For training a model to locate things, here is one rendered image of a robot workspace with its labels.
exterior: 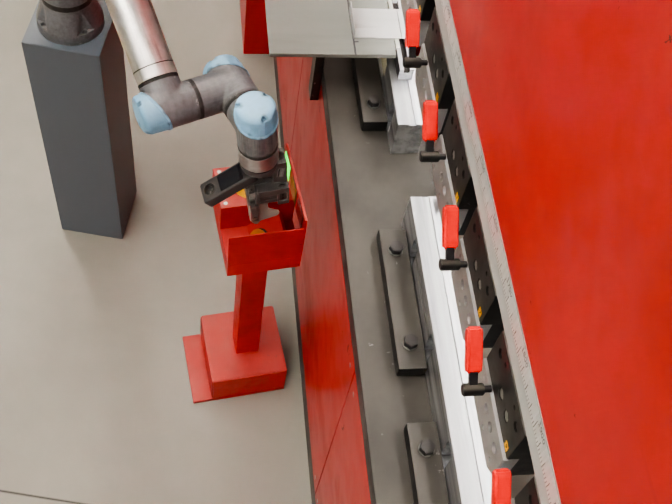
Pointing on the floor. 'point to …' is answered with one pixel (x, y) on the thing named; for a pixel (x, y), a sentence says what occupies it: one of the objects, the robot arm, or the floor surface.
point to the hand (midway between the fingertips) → (251, 218)
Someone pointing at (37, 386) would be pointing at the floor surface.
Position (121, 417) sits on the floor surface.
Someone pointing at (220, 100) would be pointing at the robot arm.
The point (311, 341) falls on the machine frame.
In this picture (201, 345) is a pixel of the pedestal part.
